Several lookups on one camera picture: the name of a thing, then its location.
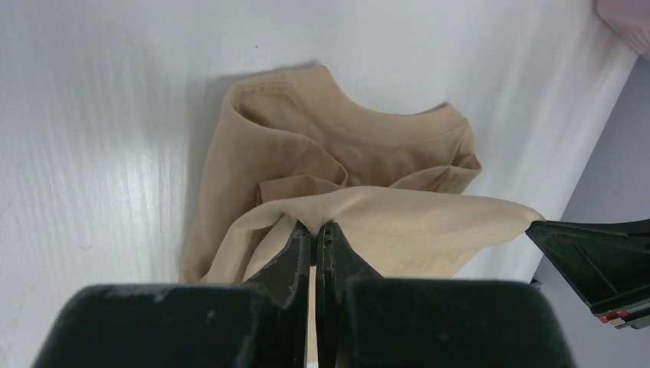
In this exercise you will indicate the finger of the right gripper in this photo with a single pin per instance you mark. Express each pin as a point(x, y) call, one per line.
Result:
point(607, 265)

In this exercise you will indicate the beige t shirt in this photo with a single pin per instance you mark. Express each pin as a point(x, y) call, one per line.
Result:
point(290, 147)

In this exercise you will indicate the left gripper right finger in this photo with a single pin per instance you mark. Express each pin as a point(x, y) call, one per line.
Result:
point(366, 320)

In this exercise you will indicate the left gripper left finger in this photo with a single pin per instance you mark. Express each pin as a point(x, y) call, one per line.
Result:
point(260, 323)

